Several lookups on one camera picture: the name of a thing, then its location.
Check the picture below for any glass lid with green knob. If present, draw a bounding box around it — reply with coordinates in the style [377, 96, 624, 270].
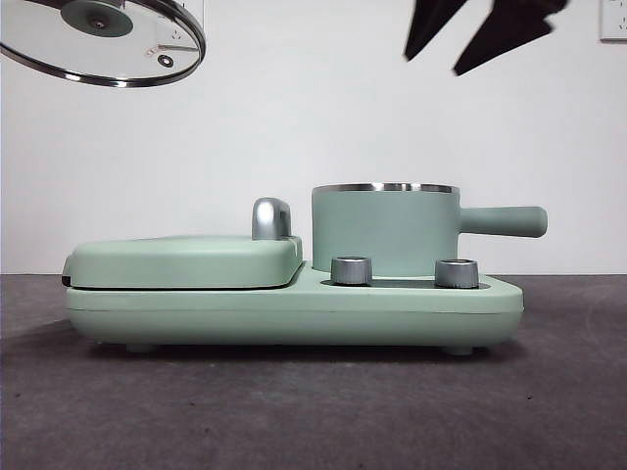
[0, 0, 208, 90]

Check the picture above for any mint green steamer pot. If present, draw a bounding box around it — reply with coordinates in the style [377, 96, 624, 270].
[311, 181, 548, 278]

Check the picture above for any silver control knob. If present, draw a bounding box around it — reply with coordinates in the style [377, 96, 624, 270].
[329, 255, 373, 286]
[434, 258, 480, 289]

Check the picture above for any mint green breakfast machine base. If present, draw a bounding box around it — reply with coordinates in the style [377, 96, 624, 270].
[63, 260, 525, 356]

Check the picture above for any white wall socket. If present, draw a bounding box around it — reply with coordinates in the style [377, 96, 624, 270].
[171, 0, 205, 44]
[601, 0, 627, 42]

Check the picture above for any chrome cover handle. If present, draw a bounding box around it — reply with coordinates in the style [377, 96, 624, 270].
[251, 197, 295, 242]

